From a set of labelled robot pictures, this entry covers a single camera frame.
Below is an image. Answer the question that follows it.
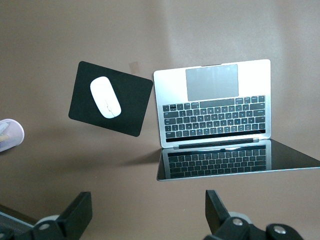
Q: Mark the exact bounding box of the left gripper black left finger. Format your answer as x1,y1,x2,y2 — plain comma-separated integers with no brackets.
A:
32,191,94,240

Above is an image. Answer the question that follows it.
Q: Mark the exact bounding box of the pink translucent pen cup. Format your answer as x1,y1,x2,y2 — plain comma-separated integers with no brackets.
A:
0,118,25,153

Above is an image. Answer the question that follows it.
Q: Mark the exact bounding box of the metal mesh desk organizer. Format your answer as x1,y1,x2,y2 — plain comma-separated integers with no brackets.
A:
0,203,35,240

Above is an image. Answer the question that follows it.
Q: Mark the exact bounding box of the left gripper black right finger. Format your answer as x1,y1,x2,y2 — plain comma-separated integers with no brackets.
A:
203,189,303,240

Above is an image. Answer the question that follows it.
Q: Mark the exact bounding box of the silver laptop computer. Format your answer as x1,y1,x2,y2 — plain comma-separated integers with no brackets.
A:
152,58,320,182

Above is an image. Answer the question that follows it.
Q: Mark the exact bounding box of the white computer mouse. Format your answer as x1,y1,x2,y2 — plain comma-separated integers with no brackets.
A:
89,76,122,119

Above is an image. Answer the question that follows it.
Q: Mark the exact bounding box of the black mouse pad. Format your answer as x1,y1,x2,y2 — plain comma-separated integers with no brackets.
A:
68,60,154,138

